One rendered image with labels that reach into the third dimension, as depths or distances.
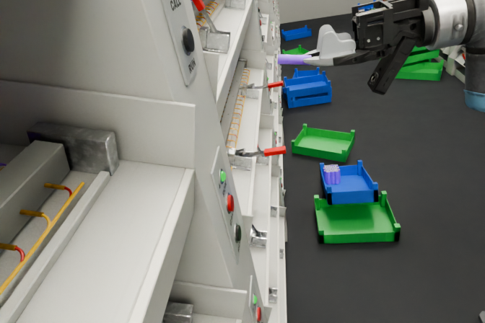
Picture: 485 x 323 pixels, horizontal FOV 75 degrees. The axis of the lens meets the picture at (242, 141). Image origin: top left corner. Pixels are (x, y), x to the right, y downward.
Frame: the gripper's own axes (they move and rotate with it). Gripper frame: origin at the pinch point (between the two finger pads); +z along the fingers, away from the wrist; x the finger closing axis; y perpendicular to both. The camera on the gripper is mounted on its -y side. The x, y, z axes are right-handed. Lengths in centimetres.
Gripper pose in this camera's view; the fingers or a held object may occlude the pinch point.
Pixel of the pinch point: (310, 60)
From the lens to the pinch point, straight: 63.8
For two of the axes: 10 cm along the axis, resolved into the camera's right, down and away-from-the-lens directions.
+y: -2.5, -8.2, -5.2
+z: -9.6, 1.6, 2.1
